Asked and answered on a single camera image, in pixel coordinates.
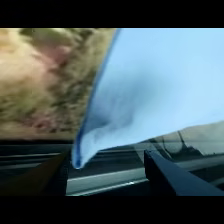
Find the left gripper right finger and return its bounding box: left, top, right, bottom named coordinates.
left=143, top=149, right=224, bottom=197

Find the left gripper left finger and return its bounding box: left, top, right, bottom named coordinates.
left=0, top=149, right=70, bottom=197

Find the light blue garment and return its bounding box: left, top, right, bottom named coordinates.
left=71, top=27, right=224, bottom=170

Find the silver frame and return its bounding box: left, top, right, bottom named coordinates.
left=0, top=142, right=224, bottom=197

